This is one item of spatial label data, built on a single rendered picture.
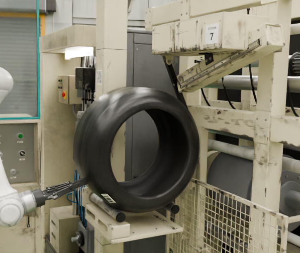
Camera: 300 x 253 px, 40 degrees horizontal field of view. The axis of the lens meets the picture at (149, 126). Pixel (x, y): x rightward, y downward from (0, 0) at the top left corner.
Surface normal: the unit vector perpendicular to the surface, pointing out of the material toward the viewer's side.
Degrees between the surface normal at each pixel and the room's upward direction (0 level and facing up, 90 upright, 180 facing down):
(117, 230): 90
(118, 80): 90
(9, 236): 90
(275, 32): 72
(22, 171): 90
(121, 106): 53
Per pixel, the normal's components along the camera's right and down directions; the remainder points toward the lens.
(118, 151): 0.46, 0.11
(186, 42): -0.89, 0.04
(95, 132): -0.29, -0.17
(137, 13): 0.12, 0.12
